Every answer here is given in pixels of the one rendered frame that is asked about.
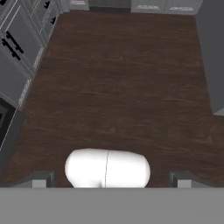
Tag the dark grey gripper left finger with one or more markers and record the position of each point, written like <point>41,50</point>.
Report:
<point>43,178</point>

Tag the narrow grey cupboard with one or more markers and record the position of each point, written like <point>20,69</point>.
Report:
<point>78,4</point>

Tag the dark grey cabinet block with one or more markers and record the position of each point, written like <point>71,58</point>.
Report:
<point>212,52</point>

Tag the black appliance with grey frame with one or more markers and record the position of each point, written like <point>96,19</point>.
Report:
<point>8,131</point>

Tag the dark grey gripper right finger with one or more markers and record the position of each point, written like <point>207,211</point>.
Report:
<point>184,179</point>

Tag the white rounded object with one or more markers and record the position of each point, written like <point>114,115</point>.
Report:
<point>107,168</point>

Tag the dark appliance front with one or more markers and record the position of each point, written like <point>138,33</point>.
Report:
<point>109,6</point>

